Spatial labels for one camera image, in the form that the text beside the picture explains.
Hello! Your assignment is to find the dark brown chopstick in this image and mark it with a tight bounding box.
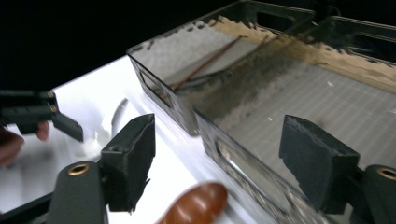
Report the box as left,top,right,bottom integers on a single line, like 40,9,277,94
171,35,247,91

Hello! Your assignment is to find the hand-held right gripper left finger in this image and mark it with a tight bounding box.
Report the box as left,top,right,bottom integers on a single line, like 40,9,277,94
100,113,156,214

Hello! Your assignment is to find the red-brown wooden spoon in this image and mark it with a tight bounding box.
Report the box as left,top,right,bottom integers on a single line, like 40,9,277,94
155,181,229,224

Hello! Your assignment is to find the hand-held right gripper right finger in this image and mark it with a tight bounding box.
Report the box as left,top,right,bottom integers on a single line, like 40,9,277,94
278,115,361,216

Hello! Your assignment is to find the transparent brown plastic bin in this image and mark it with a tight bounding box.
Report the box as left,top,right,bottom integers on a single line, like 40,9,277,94
194,15,396,224
126,0,316,136

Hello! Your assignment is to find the white ceramic spoon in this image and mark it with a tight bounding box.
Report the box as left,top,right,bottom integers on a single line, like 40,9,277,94
74,97,129,158

